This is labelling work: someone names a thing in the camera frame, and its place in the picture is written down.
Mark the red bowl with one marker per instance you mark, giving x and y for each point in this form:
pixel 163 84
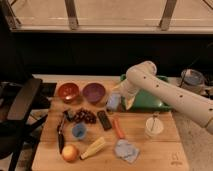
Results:
pixel 68 92

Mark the light blue cup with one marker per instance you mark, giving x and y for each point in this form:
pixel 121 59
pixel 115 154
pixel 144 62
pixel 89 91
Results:
pixel 113 101

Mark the black chair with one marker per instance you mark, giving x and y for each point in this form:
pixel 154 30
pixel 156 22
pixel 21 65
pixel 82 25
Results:
pixel 14 130

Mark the crumpled blue cloth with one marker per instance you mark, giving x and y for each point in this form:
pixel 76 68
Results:
pixel 126 151

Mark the black remote control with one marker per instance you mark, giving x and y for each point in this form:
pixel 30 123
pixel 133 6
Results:
pixel 104 120

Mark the white cup with stick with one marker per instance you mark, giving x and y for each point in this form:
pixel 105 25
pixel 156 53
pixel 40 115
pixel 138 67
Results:
pixel 153 126

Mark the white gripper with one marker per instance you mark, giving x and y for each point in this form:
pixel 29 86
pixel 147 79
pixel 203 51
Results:
pixel 128 91

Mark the orange carrot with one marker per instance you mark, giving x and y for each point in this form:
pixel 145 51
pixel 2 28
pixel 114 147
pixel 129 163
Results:
pixel 118 129

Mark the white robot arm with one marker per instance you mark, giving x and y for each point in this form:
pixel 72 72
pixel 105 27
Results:
pixel 143 77

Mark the red yellow apple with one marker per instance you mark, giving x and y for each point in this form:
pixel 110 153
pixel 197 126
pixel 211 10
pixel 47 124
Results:
pixel 70 153

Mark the roll of grey tape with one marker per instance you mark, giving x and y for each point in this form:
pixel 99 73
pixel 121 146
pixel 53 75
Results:
pixel 192 80

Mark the purple bowl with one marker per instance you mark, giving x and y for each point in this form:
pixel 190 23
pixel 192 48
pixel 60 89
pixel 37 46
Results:
pixel 94 92

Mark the green plastic tray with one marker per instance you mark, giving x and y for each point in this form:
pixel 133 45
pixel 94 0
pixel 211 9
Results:
pixel 145 101

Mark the bunch of dark grapes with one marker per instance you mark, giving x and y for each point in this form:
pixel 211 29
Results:
pixel 86 116

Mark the black handled tool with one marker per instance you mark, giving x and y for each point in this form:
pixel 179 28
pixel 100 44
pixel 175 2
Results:
pixel 60 134

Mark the small blue bowl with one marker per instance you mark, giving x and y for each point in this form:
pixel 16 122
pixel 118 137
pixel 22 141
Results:
pixel 79 131

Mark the wooden board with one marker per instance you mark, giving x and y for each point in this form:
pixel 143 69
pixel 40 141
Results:
pixel 163 152

